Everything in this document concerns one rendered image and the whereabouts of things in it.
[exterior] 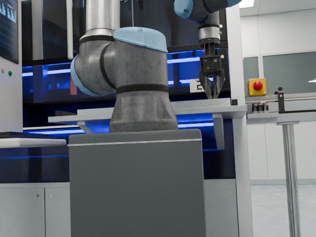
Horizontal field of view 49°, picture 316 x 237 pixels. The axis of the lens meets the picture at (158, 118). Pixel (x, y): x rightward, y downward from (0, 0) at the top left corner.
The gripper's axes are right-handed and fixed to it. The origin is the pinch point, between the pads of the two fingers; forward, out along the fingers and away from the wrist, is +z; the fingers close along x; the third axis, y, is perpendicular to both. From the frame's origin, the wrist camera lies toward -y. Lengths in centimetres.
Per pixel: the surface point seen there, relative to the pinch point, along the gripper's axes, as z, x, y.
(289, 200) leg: 44, 30, -46
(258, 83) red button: -8.5, 18.3, -27.0
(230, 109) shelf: 5.0, 5.8, 9.6
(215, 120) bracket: 7.8, 0.6, 1.0
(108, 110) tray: 1.4, -40.8, -4.5
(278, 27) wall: -174, 99, -491
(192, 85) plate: -10.2, -9.9, -30.4
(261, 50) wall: -137, 68, -491
